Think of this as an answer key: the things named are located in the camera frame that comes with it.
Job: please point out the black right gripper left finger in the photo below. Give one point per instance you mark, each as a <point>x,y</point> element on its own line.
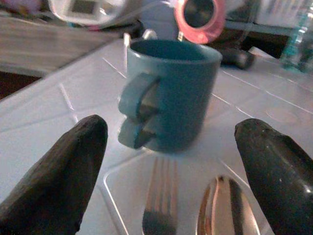
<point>56,176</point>

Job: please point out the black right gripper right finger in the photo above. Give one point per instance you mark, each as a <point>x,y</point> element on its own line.
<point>278,176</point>

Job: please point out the silver metal spoon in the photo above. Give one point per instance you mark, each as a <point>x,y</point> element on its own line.
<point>226,208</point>

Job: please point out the silver metal fork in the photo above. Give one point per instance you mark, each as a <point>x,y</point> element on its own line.
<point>160,198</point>

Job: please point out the black remote control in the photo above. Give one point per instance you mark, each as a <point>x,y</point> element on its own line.
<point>236,57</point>

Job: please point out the blue ceramic mug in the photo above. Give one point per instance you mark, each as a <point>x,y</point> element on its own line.
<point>168,95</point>

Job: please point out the clear glass bottle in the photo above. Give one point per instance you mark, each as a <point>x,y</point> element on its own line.
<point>297,40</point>

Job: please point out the white digital clock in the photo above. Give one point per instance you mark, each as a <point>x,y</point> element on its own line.
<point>84,11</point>

